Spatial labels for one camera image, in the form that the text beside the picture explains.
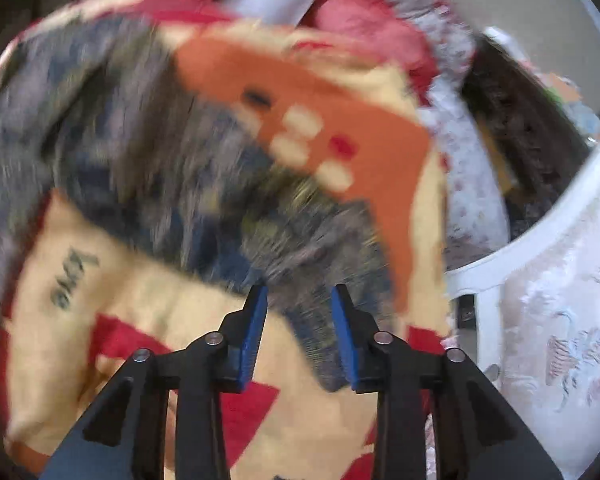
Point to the grey patterned garment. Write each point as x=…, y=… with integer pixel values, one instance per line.
x=155, y=160

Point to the dark cloth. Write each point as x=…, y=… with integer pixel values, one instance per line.
x=520, y=120

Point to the pale embroidered cloth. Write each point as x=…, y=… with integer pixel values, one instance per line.
x=555, y=360

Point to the red cream printed blanket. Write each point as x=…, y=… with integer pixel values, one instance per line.
x=130, y=285

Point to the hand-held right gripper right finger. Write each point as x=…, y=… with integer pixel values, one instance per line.
x=344, y=335

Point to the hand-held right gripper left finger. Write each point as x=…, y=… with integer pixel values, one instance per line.
x=255, y=330

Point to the colourful cloth pile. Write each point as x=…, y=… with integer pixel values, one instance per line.
x=580, y=110

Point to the grey patterned bed headboard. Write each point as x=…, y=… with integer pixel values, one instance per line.
x=472, y=185

